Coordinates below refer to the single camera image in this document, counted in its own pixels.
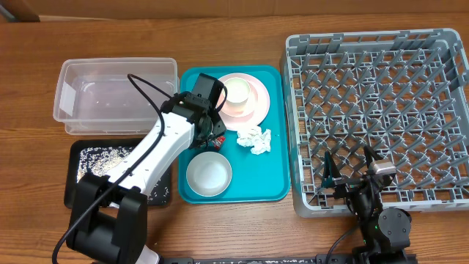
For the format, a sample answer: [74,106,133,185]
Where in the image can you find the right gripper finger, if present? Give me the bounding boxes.
[322,151,342,186]
[363,145,383,172]

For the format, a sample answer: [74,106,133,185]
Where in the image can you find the red snack wrapper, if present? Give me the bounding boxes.
[209,136,226,150]

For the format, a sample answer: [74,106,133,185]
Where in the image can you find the white cup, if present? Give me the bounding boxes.
[224,77,251,106]

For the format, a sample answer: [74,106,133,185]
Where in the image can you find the grey bowl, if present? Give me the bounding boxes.
[186,152,233,197]

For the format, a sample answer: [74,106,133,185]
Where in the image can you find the white tissue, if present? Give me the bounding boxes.
[237,126,272,155]

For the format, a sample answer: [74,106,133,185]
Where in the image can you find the rice and food scraps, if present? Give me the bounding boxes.
[75,146,171,206]

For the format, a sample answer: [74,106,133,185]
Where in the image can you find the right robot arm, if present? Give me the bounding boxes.
[321,145,418,264]

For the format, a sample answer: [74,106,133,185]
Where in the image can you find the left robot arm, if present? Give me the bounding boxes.
[52,73,228,263]

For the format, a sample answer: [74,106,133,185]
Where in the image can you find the grey dishwasher rack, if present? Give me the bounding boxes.
[281,29,468,218]

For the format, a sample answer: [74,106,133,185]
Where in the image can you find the large pink plate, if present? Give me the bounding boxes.
[217,73,270,131]

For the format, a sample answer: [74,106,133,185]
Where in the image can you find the teal serving tray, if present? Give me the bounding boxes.
[178,65,290,204]

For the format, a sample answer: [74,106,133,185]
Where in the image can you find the clear plastic bin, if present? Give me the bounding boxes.
[53,57,179,135]

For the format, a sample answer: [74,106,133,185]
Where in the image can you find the black plastic tray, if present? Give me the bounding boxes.
[64,138,171,209]

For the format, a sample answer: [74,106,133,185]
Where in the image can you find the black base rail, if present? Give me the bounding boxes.
[159,254,418,264]

